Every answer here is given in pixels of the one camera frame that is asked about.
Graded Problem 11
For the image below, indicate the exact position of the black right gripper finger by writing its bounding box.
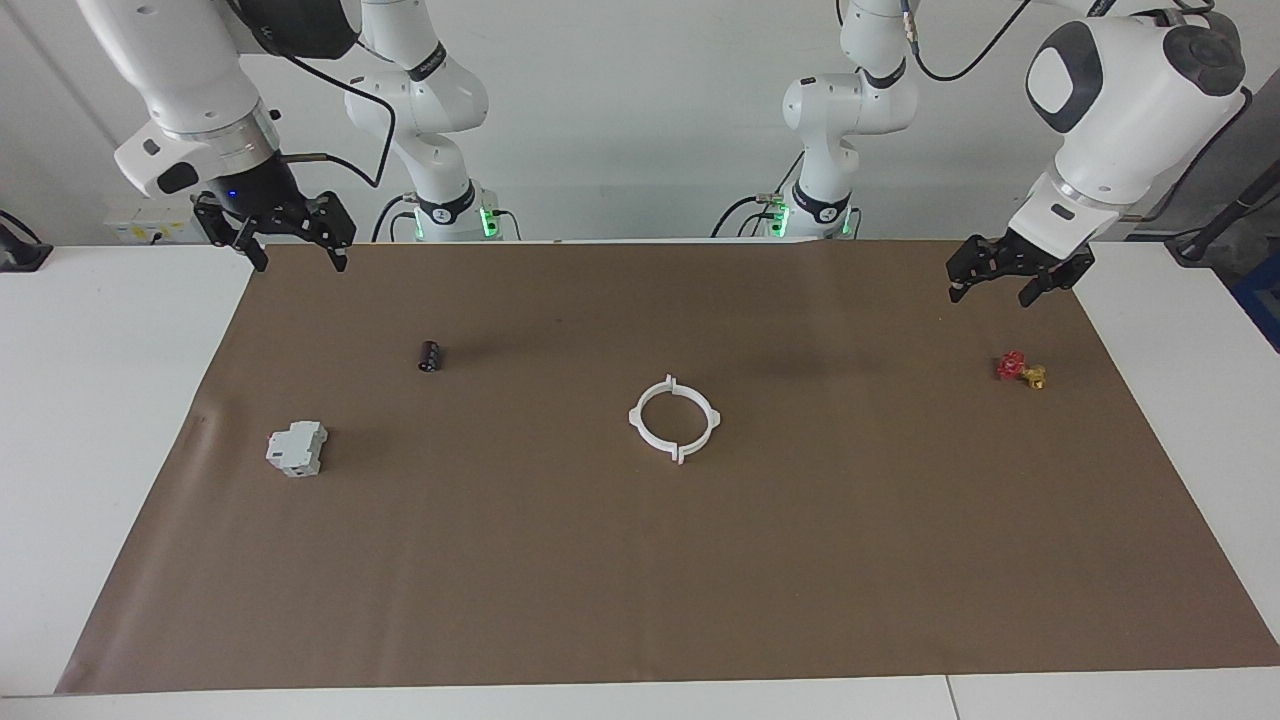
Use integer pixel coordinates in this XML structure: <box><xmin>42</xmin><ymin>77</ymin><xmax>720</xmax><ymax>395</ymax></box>
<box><xmin>193</xmin><ymin>195</ymin><xmax>271</xmax><ymax>273</ymax></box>
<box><xmin>300</xmin><ymin>192</ymin><xmax>357</xmax><ymax>273</ymax></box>

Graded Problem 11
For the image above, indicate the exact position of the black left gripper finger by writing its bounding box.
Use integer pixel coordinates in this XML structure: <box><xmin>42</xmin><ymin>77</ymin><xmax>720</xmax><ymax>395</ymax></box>
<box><xmin>1018</xmin><ymin>250</ymin><xmax>1097</xmax><ymax>308</ymax></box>
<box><xmin>946</xmin><ymin>235</ymin><xmax>1006</xmax><ymax>304</ymax></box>

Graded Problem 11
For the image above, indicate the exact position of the white half pipe clamp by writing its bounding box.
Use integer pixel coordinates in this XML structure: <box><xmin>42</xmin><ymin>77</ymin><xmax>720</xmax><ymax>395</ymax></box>
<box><xmin>672</xmin><ymin>373</ymin><xmax>723</xmax><ymax>466</ymax></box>
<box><xmin>628</xmin><ymin>375</ymin><xmax>683</xmax><ymax>463</ymax></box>

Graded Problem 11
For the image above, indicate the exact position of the white power strip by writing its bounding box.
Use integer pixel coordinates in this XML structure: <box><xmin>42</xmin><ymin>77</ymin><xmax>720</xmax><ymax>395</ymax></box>
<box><xmin>105</xmin><ymin>205</ymin><xmax>201</xmax><ymax>245</ymax></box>

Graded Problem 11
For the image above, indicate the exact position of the black tripod stand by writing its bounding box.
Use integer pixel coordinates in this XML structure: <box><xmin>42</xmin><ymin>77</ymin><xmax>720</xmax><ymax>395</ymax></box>
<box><xmin>1165</xmin><ymin>160</ymin><xmax>1280</xmax><ymax>266</ymax></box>

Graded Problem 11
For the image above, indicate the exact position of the blue box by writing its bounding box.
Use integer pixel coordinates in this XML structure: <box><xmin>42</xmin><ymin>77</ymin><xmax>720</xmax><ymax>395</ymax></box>
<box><xmin>1232</xmin><ymin>255</ymin><xmax>1280</xmax><ymax>353</ymax></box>

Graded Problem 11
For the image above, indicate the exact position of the black clamp base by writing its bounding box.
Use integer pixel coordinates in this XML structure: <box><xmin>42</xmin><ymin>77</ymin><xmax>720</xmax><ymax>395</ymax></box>
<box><xmin>0</xmin><ymin>210</ymin><xmax>53</xmax><ymax>273</ymax></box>

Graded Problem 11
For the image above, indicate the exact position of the white circuit breaker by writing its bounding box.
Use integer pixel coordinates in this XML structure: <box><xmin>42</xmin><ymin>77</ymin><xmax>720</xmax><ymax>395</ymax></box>
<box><xmin>265</xmin><ymin>420</ymin><xmax>329</xmax><ymax>478</ymax></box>

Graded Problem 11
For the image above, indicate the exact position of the brown paper mat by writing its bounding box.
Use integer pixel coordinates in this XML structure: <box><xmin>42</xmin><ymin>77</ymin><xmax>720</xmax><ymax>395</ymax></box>
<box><xmin>55</xmin><ymin>238</ymin><xmax>1280</xmax><ymax>694</ymax></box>

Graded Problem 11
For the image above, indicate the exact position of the black base cable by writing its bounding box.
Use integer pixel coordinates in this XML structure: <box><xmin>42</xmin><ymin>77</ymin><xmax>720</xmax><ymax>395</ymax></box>
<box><xmin>712</xmin><ymin>193</ymin><xmax>791</xmax><ymax>239</ymax></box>
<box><xmin>372</xmin><ymin>193</ymin><xmax>416</xmax><ymax>243</ymax></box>

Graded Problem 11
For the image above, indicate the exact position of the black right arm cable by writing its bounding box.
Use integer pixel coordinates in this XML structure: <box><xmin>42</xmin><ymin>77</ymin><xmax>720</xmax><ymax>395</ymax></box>
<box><xmin>225</xmin><ymin>0</ymin><xmax>398</xmax><ymax>189</ymax></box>

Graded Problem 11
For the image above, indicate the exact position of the red handle brass valve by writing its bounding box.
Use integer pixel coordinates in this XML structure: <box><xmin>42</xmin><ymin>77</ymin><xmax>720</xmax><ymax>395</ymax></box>
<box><xmin>995</xmin><ymin>350</ymin><xmax>1049</xmax><ymax>391</ymax></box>

